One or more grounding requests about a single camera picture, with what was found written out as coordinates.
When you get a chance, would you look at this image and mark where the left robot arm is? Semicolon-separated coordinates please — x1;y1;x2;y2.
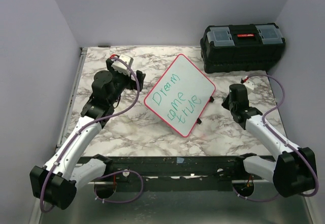
29;55;145;213

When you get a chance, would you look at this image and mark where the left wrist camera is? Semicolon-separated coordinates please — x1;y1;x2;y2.
110;54;134;76

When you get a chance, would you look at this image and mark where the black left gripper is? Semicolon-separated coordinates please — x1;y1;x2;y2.
107;60;145;105

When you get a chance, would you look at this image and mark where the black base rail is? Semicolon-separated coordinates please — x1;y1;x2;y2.
52;155;265;193

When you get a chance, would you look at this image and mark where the aluminium frame rail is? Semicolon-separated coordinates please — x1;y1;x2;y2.
55;47;88;151

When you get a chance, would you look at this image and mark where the black toolbox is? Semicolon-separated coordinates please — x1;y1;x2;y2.
200;23;286;74

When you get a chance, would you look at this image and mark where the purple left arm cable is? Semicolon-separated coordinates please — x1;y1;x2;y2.
40;56;145;213

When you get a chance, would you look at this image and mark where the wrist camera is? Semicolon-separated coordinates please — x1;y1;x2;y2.
110;54;134;76
241;76;255;90

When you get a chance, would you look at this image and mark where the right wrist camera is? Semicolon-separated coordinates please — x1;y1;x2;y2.
241;76;255;90

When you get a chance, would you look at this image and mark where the pink framed whiteboard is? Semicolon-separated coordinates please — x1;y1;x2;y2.
144;54;216;137

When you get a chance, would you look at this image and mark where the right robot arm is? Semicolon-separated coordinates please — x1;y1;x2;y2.
222;84;318;198

